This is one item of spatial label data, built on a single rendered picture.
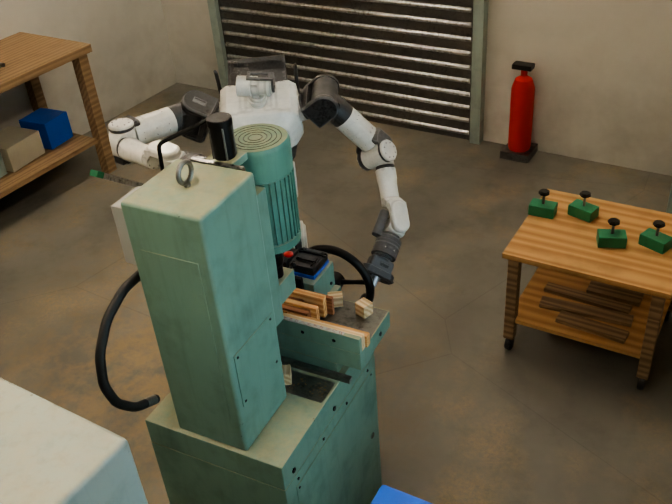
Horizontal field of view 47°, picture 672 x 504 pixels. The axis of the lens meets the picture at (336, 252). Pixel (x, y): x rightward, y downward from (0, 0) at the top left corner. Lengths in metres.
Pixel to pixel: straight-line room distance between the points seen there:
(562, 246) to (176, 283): 1.90
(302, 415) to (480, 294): 1.86
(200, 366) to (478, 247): 2.49
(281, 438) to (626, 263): 1.67
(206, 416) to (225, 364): 0.24
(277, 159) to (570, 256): 1.62
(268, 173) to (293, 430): 0.69
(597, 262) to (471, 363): 0.71
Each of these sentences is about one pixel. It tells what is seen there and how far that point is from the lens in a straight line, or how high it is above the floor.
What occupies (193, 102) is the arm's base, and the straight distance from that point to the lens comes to 2.64.
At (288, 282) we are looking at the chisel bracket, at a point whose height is 1.05.
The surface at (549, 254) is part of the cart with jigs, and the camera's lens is 3.24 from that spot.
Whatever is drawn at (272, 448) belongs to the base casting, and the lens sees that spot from 2.11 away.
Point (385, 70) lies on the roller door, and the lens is 5.35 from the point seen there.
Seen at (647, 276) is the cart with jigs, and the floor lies 0.53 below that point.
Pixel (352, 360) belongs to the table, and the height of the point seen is 0.87.
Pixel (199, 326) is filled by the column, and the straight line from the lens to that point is 1.86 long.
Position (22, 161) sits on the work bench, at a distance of 5.12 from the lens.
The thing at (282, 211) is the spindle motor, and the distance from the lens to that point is 2.02.
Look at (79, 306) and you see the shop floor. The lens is 4.16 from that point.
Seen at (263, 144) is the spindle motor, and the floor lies 1.50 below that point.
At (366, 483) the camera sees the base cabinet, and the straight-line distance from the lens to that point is 2.74.
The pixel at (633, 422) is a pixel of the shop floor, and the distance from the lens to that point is 3.34.
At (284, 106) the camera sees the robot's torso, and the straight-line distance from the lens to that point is 2.60.
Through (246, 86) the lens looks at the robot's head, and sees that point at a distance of 2.54.
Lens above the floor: 2.36
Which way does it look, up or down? 34 degrees down
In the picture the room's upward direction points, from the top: 5 degrees counter-clockwise
